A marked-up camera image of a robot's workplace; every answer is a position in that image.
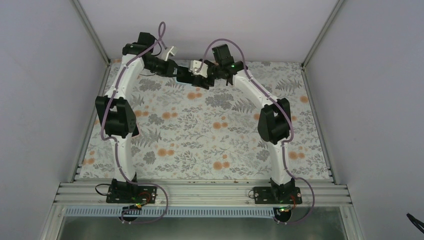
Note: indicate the right aluminium corner post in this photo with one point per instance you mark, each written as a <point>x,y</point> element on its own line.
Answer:
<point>330,19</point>

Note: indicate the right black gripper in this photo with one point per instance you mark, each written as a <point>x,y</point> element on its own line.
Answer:
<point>204,83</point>

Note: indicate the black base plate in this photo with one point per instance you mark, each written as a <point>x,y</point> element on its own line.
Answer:
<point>264,195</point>
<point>120,192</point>

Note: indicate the phone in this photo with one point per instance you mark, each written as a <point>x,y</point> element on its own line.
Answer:
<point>135,132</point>
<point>183,75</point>

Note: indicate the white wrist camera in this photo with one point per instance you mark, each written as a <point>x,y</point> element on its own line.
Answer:
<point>168,53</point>
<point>198,68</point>

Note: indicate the phone in pink case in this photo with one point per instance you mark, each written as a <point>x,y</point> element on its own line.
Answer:
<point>135,132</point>

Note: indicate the aluminium corner post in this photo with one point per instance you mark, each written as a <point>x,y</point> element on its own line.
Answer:
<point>91,31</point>
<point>330,19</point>

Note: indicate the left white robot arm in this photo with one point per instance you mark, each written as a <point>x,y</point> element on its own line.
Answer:
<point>119,121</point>

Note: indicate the black object at edge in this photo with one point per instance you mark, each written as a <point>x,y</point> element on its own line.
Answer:
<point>416,222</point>

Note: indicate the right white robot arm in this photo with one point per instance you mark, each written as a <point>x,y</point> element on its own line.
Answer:
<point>274,123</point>

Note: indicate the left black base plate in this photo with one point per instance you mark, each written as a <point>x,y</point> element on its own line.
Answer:
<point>120,192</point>

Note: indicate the floral patterned table mat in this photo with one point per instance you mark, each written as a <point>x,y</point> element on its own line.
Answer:
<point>187,132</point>

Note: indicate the aluminium rail frame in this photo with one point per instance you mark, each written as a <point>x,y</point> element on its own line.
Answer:
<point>195,198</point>

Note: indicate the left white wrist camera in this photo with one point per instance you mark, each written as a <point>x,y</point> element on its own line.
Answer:
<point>168,53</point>

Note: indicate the left aluminium corner post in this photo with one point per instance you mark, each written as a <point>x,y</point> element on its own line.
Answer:
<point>91,31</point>

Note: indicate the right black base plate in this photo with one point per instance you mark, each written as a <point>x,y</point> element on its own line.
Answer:
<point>264,195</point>

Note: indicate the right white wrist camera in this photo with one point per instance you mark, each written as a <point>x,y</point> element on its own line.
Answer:
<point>198,68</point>

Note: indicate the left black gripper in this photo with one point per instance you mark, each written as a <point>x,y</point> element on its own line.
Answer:
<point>169,71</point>

